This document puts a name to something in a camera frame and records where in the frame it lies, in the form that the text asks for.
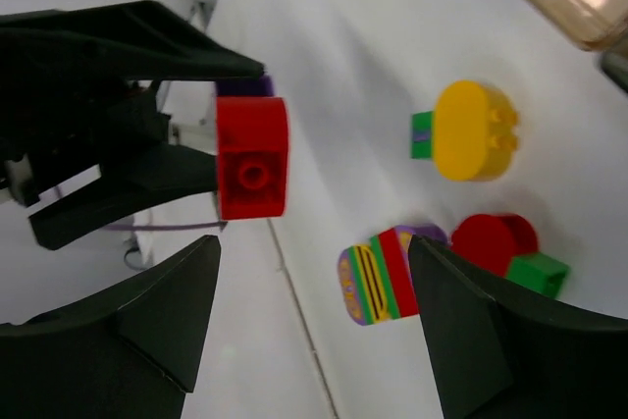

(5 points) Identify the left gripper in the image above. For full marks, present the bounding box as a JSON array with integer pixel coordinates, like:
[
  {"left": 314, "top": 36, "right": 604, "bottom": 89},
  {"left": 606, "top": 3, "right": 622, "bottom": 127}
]
[{"left": 1, "top": 0, "right": 264, "bottom": 250}]

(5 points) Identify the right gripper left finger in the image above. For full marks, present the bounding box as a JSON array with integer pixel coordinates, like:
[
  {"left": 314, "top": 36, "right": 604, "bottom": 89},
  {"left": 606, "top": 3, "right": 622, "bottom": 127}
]
[{"left": 1, "top": 236, "right": 221, "bottom": 418}]

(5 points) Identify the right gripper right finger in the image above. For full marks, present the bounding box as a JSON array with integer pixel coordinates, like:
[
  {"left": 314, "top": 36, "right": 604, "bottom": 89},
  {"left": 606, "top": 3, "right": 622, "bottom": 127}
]
[{"left": 409, "top": 236, "right": 627, "bottom": 418}]

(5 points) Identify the red arched lego brick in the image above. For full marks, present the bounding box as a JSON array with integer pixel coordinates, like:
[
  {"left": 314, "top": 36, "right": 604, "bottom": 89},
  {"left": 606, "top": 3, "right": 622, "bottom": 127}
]
[{"left": 215, "top": 96, "right": 289, "bottom": 220}]

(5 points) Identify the purple lego brick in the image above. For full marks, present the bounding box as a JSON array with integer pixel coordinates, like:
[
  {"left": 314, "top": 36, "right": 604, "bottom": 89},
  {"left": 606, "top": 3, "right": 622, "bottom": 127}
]
[{"left": 215, "top": 75, "right": 275, "bottom": 97}]

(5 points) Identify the yellow oval lego brick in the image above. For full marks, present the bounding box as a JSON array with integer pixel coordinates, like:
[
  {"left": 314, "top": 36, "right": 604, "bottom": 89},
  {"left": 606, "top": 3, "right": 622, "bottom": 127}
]
[{"left": 432, "top": 80, "right": 519, "bottom": 182}]

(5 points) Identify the green lego brick number three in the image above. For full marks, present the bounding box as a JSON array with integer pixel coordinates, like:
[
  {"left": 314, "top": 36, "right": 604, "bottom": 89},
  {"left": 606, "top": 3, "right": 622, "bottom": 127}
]
[{"left": 410, "top": 111, "right": 433, "bottom": 159}]

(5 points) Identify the plain green lego brick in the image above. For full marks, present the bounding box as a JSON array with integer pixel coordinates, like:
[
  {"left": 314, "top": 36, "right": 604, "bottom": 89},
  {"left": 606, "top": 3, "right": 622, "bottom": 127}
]
[{"left": 505, "top": 252, "right": 570, "bottom": 299}]

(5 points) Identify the red oval lego brick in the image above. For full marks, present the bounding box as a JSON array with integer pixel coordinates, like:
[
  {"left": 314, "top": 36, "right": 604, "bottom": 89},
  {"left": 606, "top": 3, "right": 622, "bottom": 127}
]
[{"left": 450, "top": 214, "right": 539, "bottom": 277}]

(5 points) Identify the striped stacked lego block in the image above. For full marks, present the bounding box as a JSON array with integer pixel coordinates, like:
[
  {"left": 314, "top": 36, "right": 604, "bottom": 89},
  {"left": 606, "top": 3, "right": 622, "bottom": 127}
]
[{"left": 338, "top": 224, "right": 448, "bottom": 326}]

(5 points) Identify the grey translucent container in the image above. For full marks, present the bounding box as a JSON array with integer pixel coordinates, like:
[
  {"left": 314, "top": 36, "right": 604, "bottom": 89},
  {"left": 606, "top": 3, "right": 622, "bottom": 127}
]
[{"left": 599, "top": 49, "right": 628, "bottom": 93}]

